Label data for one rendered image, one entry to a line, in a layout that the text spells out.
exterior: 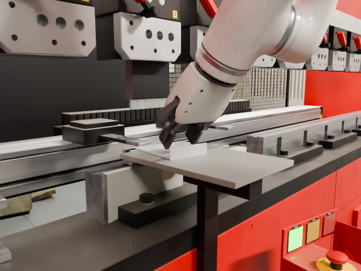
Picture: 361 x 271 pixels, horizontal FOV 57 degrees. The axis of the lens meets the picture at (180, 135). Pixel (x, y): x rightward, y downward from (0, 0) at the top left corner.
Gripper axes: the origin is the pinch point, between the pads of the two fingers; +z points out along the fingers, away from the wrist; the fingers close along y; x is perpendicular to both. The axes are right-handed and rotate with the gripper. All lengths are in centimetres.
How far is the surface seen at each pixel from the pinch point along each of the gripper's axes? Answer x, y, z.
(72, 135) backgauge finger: -22.4, 9.6, 23.0
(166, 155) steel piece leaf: 2.1, 3.1, 2.8
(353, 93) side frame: -55, -207, 45
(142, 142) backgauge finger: -8.0, 0.6, 10.8
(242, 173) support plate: 14.6, 0.4, -7.4
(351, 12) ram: -44, -108, -13
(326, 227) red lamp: 23.6, -33.2, 10.4
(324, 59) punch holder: -27, -81, 0
